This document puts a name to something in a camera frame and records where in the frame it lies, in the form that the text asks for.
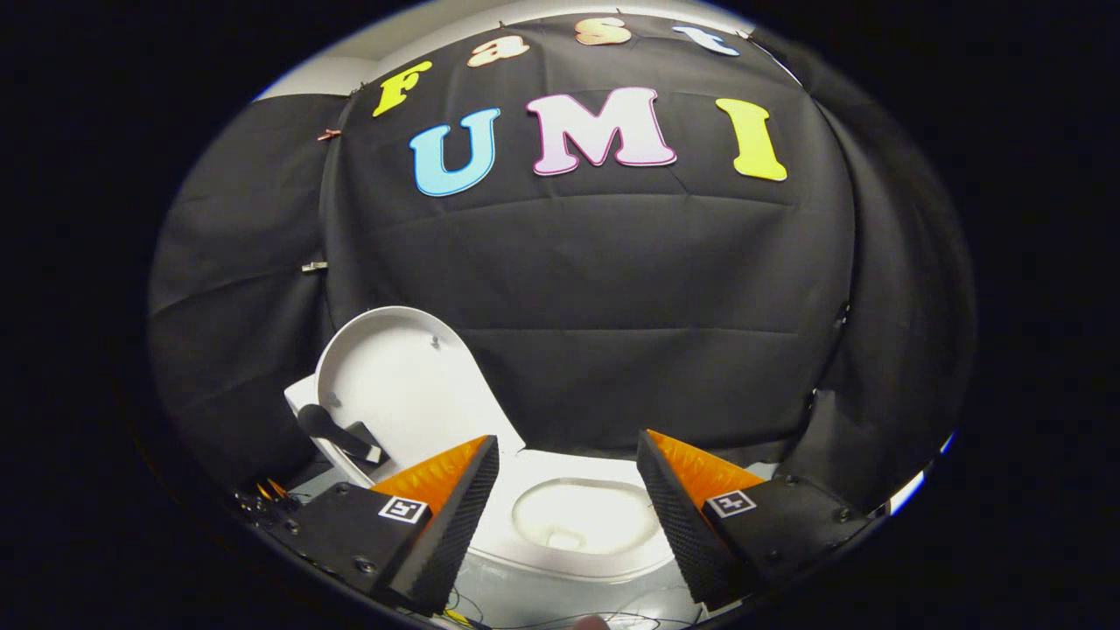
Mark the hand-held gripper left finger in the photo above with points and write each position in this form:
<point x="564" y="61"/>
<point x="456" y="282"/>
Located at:
<point x="455" y="529"/>

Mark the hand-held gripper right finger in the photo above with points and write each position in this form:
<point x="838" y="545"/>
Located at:
<point x="678" y="525"/>

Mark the white toilet lid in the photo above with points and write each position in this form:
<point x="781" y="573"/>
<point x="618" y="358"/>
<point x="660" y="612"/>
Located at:
<point x="411" y="385"/>

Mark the white toilet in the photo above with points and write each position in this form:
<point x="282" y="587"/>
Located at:
<point x="577" y="556"/>

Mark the black backdrop cloth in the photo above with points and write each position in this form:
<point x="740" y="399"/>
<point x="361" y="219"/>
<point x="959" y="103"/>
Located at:
<point x="595" y="262"/>

